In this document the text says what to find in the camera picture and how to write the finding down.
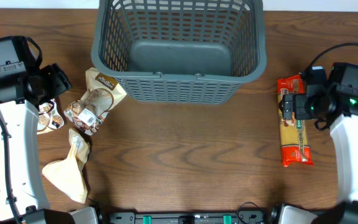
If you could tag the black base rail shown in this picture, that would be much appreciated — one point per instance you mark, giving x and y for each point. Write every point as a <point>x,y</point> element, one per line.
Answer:
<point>252,216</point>

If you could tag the Pantree mushroom pouch near basket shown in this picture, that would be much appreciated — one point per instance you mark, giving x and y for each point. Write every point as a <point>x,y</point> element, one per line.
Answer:
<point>103,93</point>

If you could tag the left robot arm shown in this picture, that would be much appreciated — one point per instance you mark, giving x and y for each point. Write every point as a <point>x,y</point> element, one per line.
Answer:
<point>22,195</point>

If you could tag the grey plastic basket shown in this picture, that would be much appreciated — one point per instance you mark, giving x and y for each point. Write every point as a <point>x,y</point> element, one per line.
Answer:
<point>180,51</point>

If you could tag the San Remo spaghetti packet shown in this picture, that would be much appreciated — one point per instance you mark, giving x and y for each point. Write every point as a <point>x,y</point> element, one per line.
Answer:
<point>293,136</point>

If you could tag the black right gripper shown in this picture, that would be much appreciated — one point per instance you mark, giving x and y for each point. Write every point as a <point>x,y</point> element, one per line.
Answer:
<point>298,110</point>

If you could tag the beige crumpled pouch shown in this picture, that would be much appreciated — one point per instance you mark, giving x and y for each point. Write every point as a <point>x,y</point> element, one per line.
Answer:
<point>67,174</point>

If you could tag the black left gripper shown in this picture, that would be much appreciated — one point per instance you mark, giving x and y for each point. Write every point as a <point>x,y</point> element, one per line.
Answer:
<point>59,81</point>

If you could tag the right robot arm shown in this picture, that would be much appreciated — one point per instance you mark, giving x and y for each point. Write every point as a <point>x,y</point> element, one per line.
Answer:
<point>331,101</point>

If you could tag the Pantree mushroom pouch far left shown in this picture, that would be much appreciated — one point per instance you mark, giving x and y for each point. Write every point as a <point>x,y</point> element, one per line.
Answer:
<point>49,117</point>

